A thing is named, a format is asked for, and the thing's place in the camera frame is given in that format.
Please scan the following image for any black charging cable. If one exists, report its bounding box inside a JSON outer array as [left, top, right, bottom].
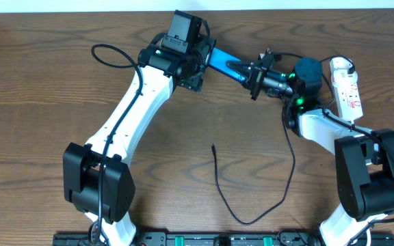
[[211, 55, 356, 226]]

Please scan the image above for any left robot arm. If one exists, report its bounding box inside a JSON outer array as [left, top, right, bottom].
[[62, 33, 216, 245]]

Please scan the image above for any blue Galaxy smartphone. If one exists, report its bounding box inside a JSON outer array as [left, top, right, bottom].
[[209, 48, 246, 84]]

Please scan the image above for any white power strip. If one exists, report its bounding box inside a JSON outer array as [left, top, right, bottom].
[[331, 69, 363, 122]]

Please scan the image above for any white charger adapter plug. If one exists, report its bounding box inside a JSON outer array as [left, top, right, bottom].
[[330, 57, 356, 74]]

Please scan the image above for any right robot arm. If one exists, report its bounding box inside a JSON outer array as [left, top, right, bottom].
[[212, 52, 394, 245]]

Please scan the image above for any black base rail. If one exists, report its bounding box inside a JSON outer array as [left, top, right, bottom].
[[52, 230, 394, 246]]

